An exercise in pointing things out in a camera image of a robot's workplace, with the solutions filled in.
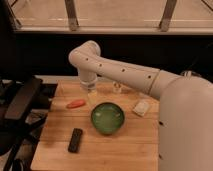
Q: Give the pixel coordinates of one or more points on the black remote control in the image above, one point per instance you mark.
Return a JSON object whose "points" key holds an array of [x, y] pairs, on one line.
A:
{"points": [[75, 140]]}

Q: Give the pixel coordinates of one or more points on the orange red pepper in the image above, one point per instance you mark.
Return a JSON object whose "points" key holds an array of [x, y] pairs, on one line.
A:
{"points": [[76, 104]]}

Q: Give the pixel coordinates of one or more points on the black office chair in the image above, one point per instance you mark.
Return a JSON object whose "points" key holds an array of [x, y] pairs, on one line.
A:
{"points": [[13, 126]]}

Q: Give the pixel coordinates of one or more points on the green bowl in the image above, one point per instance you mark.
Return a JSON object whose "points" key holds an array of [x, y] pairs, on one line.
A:
{"points": [[107, 118]]}

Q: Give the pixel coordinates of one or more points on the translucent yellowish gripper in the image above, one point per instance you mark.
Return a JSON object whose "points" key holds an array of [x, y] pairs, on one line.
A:
{"points": [[93, 97]]}

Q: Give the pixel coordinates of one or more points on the left metal window strut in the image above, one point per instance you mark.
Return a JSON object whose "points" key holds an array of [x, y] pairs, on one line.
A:
{"points": [[71, 14]]}

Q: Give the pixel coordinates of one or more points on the metal window strut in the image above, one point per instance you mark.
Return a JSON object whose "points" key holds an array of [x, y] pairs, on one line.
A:
{"points": [[167, 15], [71, 14]]}

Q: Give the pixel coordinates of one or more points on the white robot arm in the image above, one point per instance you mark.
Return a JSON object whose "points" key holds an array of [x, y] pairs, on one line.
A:
{"points": [[185, 130]]}

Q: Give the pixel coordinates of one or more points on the right metal window strut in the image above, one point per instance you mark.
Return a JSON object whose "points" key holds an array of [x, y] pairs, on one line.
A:
{"points": [[167, 15]]}

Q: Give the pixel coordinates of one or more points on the white sponge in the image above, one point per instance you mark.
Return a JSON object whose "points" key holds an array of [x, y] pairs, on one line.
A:
{"points": [[141, 108]]}

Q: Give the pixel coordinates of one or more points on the clear plastic bottle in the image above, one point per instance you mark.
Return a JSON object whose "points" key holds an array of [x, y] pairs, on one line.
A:
{"points": [[117, 88]]}

